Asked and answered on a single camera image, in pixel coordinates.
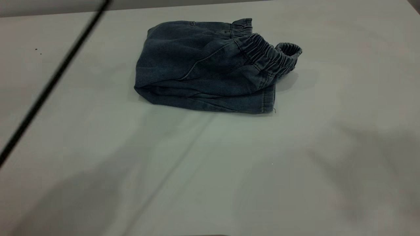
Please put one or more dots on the blue denim shorts with cartoon print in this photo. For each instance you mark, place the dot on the blue denim shorts with cartoon print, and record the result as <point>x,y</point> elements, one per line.
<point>210,65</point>

